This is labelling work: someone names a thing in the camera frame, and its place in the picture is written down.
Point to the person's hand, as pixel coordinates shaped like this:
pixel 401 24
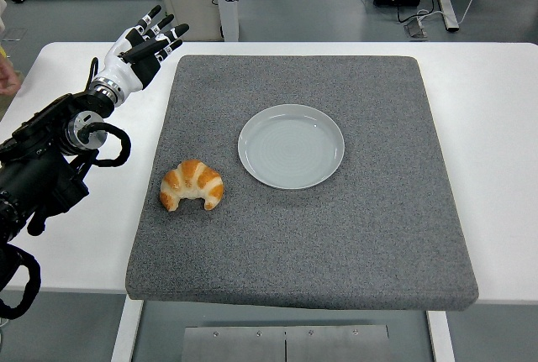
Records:
pixel 8 78

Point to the grey felt mat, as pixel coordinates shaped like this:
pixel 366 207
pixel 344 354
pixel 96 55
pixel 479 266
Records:
pixel 294 232

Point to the grey floor cover plate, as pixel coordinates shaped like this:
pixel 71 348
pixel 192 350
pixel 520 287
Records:
pixel 14 33

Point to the white black-fingered robot hand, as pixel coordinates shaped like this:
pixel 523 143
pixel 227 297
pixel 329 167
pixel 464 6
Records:
pixel 122 72

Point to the golden croissant bread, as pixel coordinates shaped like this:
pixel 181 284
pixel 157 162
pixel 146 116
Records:
pixel 193 175

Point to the grey floor socket box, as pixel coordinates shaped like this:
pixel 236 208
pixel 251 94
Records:
pixel 416 29

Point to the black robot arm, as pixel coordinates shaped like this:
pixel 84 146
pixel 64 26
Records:
pixel 38 169

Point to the person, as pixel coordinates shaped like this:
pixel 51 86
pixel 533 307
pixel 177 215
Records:
pixel 1 9

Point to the white table leg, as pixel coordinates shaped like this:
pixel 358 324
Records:
pixel 126 332
pixel 441 337

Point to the pale grey round plate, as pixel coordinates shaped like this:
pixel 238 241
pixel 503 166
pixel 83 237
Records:
pixel 290 148

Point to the white square post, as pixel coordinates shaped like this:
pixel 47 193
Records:
pixel 229 22

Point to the grey metal plate with screws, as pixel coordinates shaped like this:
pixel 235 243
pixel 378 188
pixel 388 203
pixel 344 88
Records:
pixel 235 345

